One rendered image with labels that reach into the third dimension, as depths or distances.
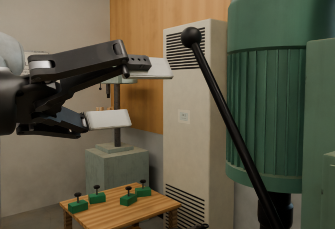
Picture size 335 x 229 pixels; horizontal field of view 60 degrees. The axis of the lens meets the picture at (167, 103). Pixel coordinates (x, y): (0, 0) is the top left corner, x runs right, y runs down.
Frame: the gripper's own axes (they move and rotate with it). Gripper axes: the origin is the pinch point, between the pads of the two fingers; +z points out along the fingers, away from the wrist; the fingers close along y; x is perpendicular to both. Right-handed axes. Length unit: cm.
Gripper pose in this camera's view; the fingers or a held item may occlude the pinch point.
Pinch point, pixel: (140, 96)
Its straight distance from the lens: 42.1
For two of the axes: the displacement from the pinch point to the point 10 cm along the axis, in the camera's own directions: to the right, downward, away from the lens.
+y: 4.8, -5.1, -7.1
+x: -3.3, -8.6, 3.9
